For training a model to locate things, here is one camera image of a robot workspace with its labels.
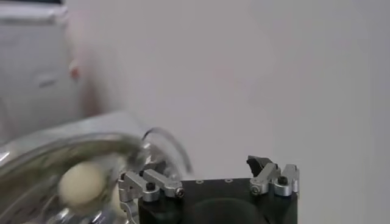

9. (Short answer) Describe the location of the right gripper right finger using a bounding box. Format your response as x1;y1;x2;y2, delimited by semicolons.
246;155;301;197

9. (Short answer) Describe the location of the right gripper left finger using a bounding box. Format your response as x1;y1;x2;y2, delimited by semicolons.
118;169;186;224

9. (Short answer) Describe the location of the white steamed baozi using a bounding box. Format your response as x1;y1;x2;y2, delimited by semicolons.
58;161;108;211

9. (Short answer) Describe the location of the perforated steel steamer basket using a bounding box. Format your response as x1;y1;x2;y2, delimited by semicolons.
0;130;153;224

